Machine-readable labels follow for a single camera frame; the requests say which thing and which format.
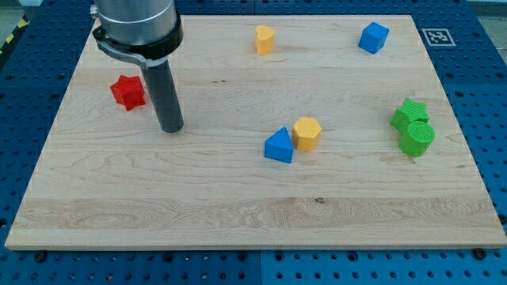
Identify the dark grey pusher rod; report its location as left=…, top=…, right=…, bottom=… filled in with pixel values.
left=142, top=59, right=184, bottom=133

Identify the green star block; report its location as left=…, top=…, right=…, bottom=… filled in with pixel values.
left=390, top=98, right=429, bottom=134

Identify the green cylinder block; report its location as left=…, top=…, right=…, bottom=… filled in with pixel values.
left=399, top=121, right=435, bottom=157

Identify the yellow heart block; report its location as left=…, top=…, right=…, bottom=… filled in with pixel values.
left=254, top=25, right=275, bottom=55

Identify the red star block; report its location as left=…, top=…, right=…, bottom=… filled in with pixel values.
left=110, top=75, right=146, bottom=111

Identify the blue cube block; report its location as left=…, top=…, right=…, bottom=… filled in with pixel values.
left=358, top=22, right=390, bottom=55

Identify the white fiducial marker tag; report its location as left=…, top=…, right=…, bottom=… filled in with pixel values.
left=422, top=28, right=456, bottom=47

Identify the yellow hexagon block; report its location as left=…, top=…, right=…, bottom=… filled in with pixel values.
left=292, top=117, right=322, bottom=152

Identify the light wooden board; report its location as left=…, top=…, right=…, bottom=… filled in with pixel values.
left=6, top=15, right=506, bottom=251

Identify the blue triangle block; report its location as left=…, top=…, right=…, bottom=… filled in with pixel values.
left=264, top=127, right=294, bottom=164

